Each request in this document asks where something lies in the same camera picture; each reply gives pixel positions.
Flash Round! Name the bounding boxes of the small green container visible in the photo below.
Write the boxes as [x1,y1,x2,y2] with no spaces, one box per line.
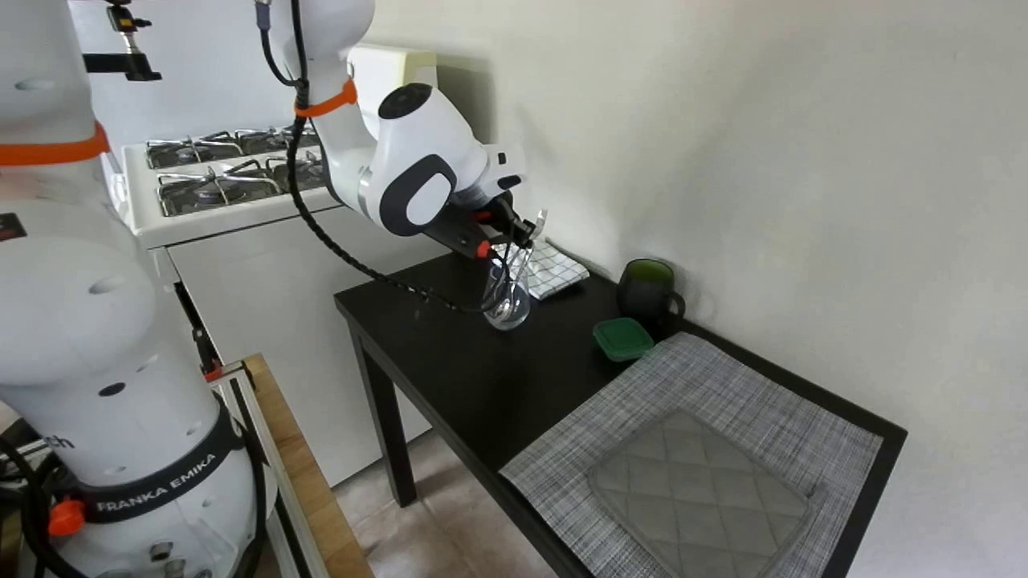
[591,319,656,362]

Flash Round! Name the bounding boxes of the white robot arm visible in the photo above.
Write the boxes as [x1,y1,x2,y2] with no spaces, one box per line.
[0,0,538,578]

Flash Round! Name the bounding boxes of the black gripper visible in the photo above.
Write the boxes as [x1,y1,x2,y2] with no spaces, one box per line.
[426,193,538,259]

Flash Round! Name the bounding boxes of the grey woven placemat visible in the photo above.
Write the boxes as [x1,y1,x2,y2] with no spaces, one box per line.
[504,335,880,578]

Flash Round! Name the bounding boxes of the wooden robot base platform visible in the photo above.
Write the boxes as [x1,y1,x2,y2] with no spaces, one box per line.
[217,358,373,578]

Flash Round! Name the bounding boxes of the grey quilted pot holder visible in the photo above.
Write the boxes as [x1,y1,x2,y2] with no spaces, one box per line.
[588,411,814,578]

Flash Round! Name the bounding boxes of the black side table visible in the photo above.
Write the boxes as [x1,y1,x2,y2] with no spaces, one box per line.
[333,255,906,578]

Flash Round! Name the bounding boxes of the white checkered dish towel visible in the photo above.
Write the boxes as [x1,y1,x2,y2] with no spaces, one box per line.
[528,241,588,303]

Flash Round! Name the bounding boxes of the silver fork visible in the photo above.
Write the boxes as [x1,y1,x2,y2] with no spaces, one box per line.
[504,209,545,322]

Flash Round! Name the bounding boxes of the white stove with burners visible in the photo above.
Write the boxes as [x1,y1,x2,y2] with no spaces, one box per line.
[101,41,476,491]

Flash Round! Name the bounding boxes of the black camera on stand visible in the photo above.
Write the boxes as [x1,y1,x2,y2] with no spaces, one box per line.
[85,0,161,80]

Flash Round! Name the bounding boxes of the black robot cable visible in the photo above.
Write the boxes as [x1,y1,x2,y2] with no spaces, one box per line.
[254,0,484,314]

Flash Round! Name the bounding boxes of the clear glass cup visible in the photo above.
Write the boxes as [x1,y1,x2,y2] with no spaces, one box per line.
[483,263,529,332]

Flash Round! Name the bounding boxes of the dark green mug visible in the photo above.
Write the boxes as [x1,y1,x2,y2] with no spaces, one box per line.
[617,257,686,328]

